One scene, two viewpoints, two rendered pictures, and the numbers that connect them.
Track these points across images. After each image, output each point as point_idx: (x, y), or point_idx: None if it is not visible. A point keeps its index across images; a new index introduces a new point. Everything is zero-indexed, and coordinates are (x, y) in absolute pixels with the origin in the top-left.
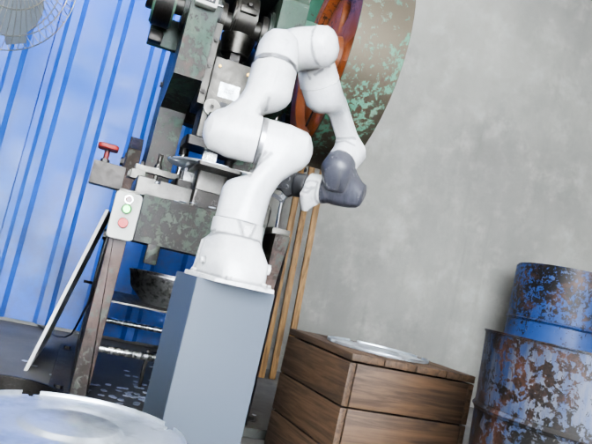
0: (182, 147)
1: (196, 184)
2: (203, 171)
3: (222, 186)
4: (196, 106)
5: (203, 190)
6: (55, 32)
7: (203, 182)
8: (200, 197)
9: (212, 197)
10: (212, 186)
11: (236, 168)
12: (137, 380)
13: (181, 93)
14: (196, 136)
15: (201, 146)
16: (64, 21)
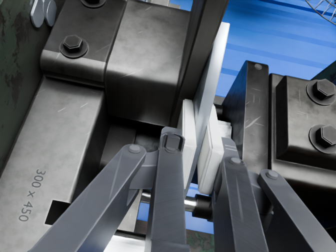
0: (222, 106)
1: (141, 1)
2: (187, 17)
3: (141, 70)
4: (335, 84)
5: (122, 17)
6: (318, 12)
7: (149, 16)
8: (96, 5)
9: (96, 40)
10: (139, 41)
11: (191, 251)
12: None
13: None
14: (267, 77)
15: (244, 91)
16: (332, 22)
